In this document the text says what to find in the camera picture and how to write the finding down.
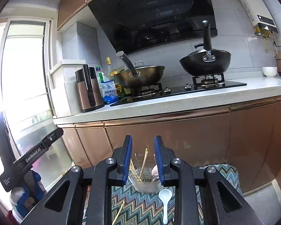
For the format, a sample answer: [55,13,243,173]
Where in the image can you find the white ceramic spoon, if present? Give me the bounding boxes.
[158,189,173,224]
[151,165,158,177]

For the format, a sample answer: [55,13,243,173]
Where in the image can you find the wooden chopstick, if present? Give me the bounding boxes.
[112,201,125,225]
[140,148,148,177]
[129,161,141,182]

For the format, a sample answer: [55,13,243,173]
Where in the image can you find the blue gloved hand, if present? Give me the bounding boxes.
[9,170,47,224]

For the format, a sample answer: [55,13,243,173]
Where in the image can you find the zigzag patterned cloth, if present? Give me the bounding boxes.
[81,163,244,225]

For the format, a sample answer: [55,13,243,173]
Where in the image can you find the copper electric kettle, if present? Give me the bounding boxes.
[75,64,104,113]

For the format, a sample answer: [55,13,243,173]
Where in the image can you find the blue white salt bag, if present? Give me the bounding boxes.
[101,80,119,105]

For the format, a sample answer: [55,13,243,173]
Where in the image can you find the dark oil bottle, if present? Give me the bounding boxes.
[115,77,131,99]

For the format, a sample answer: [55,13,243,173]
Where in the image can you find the copper lower cabinets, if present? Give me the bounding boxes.
[62,96,281,192]

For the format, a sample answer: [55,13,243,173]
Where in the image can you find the white storage box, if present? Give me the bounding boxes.
[46,59,86,118]

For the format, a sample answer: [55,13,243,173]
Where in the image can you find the black gas stove top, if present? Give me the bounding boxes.
[111,74,247,107]

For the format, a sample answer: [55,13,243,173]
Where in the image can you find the green cap bottle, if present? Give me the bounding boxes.
[95,66,104,96]

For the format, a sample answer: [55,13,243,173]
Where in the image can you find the yellow cap clear bottle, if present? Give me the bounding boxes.
[106,57,113,81]

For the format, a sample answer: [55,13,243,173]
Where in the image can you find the black wok with lid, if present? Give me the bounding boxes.
[180,20,231,77]

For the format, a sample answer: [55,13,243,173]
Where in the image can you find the white bowl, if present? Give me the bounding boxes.
[262,67,278,78]

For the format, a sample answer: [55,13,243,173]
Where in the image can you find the black range hood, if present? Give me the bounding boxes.
[88,0,218,54]

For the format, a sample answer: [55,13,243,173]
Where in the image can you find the white gas water heater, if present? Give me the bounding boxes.
[240,0,278,35]

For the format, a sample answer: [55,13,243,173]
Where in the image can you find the wire utensil holder basket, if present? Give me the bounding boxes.
[128,153,163,194]

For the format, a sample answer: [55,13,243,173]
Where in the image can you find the bronze wok with handle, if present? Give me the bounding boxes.
[115,51,165,88]

